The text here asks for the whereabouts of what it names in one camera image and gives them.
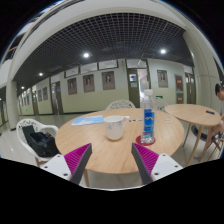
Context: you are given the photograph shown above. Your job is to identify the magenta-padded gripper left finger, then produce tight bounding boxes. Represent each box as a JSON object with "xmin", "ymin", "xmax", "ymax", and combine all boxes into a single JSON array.
[{"xmin": 39, "ymin": 142, "xmax": 93, "ymax": 186}]

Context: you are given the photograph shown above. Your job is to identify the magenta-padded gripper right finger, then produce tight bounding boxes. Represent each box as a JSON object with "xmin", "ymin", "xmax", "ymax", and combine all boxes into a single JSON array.
[{"xmin": 130, "ymin": 142, "xmax": 184, "ymax": 186}]

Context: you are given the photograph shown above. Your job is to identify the clear water bottle blue label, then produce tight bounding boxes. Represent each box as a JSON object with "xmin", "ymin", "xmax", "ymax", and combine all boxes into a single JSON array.
[{"xmin": 140, "ymin": 88, "xmax": 156, "ymax": 145}]

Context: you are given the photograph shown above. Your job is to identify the black bag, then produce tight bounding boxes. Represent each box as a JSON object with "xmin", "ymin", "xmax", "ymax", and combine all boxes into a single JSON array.
[{"xmin": 21, "ymin": 124, "xmax": 61, "ymax": 158}]

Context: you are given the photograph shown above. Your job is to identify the flat round red coaster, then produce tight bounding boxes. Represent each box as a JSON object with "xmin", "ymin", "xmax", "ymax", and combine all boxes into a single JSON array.
[{"xmin": 135, "ymin": 134, "xmax": 157, "ymax": 147}]

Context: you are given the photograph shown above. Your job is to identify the white plastic armchair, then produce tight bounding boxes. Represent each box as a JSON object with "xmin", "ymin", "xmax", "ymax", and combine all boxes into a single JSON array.
[{"xmin": 15, "ymin": 118, "xmax": 60, "ymax": 167}]

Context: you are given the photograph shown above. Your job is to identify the light blue booklet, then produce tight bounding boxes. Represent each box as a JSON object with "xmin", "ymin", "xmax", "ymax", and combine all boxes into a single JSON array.
[{"xmin": 70, "ymin": 114, "xmax": 105, "ymax": 127}]

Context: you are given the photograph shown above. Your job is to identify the round wooden side table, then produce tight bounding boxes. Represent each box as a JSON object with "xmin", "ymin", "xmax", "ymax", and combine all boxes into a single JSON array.
[{"xmin": 164, "ymin": 103, "xmax": 223, "ymax": 168}]

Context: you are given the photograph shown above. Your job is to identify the wooden folding chair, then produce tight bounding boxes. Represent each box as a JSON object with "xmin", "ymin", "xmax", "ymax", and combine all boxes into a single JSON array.
[{"xmin": 209, "ymin": 133, "xmax": 224, "ymax": 160}]

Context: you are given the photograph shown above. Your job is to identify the white cup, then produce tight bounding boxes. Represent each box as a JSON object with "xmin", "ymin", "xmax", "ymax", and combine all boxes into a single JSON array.
[{"xmin": 103, "ymin": 115, "xmax": 129, "ymax": 142}]

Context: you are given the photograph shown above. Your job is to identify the white lattice-back plastic chair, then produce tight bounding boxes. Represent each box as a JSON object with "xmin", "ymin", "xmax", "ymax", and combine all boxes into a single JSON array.
[{"xmin": 105, "ymin": 99, "xmax": 137, "ymax": 111}]

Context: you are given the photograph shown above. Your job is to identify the dark framed door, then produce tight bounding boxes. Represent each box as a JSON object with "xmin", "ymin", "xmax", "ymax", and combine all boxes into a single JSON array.
[{"xmin": 126, "ymin": 68, "xmax": 151, "ymax": 108}]

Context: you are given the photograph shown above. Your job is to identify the person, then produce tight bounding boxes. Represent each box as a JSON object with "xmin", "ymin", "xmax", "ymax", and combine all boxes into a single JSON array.
[{"xmin": 203, "ymin": 82, "xmax": 224, "ymax": 158}]

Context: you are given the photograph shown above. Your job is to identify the round ceiling lights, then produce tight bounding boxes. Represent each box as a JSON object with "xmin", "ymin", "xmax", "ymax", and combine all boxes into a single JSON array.
[{"xmin": 19, "ymin": 48, "xmax": 168, "ymax": 91}]

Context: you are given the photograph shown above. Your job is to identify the framed wall pictures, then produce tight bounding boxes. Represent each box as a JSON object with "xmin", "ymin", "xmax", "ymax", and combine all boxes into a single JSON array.
[{"xmin": 19, "ymin": 69, "xmax": 185, "ymax": 104}]

